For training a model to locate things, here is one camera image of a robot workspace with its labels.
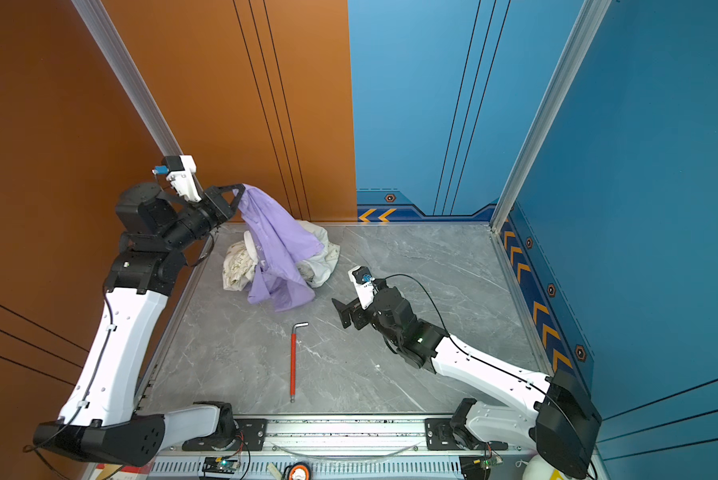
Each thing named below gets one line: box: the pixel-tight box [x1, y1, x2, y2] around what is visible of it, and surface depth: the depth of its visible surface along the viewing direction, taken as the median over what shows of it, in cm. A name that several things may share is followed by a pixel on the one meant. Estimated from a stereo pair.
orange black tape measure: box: [282, 462, 311, 480], surface depth 68 cm
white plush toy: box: [522, 455, 573, 480], surface depth 64 cm
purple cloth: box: [238, 184, 324, 312], surface depth 74 cm
